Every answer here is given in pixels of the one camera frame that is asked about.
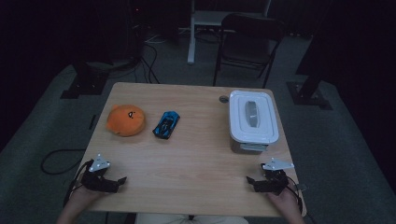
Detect black stand with base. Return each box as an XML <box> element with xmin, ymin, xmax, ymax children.
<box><xmin>60</xmin><ymin>60</ymin><xmax>110</xmax><ymax>100</ymax></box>
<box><xmin>285</xmin><ymin>0</ymin><xmax>333</xmax><ymax>111</ymax></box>

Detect white desk frame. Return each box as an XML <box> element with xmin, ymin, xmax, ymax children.
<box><xmin>187</xmin><ymin>0</ymin><xmax>273</xmax><ymax>65</ymax></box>

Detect blue toy car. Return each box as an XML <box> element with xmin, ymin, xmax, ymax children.
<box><xmin>152</xmin><ymin>110</ymin><xmax>181</xmax><ymax>140</ymax></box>

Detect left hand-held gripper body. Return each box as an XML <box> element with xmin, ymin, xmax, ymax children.
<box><xmin>80</xmin><ymin>153</ymin><xmax>120</xmax><ymax>194</ymax></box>

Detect left hand-held gripper cable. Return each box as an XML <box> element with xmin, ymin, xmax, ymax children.
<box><xmin>63</xmin><ymin>159</ymin><xmax>95</xmax><ymax>208</ymax></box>

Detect black floor marker strip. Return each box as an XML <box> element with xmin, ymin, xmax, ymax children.
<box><xmin>88</xmin><ymin>114</ymin><xmax>98</xmax><ymax>132</ymax></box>

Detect black cables on floor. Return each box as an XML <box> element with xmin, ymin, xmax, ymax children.
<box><xmin>133</xmin><ymin>42</ymin><xmax>162</xmax><ymax>85</ymax></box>

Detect clear plastic storage box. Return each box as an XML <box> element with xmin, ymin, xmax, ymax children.
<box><xmin>230</xmin><ymin>133</ymin><xmax>269</xmax><ymax>155</ymax></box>

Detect right hand-held gripper cable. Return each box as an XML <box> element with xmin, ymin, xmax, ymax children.
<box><xmin>285</xmin><ymin>175</ymin><xmax>305</xmax><ymax>216</ymax></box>

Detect hand-held gripper cable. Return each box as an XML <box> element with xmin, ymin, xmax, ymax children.
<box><xmin>285</xmin><ymin>175</ymin><xmax>305</xmax><ymax>216</ymax></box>
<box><xmin>63</xmin><ymin>159</ymin><xmax>95</xmax><ymax>208</ymax></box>

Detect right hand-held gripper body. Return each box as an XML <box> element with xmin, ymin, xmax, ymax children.
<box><xmin>253</xmin><ymin>157</ymin><xmax>295</xmax><ymax>196</ymax></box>

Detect white box lid grey handle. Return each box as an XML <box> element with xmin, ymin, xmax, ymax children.
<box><xmin>229</xmin><ymin>90</ymin><xmax>280</xmax><ymax>145</ymax></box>

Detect person's right hand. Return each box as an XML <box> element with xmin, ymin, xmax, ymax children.
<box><xmin>266</xmin><ymin>186</ymin><xmax>301</xmax><ymax>217</ymax></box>

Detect black cable loop on floor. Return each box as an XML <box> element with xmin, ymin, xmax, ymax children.
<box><xmin>40</xmin><ymin>148</ymin><xmax>87</xmax><ymax>175</ymax></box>

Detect orange plush toy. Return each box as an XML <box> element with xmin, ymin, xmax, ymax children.
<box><xmin>106</xmin><ymin>105</ymin><xmax>147</xmax><ymax>138</ymax></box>

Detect black folding chair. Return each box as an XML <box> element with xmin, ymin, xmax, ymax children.
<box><xmin>212</xmin><ymin>12</ymin><xmax>285</xmax><ymax>90</ymax></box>

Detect person's left hand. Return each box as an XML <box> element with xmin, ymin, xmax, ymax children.
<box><xmin>66</xmin><ymin>186</ymin><xmax>105</xmax><ymax>210</ymax></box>

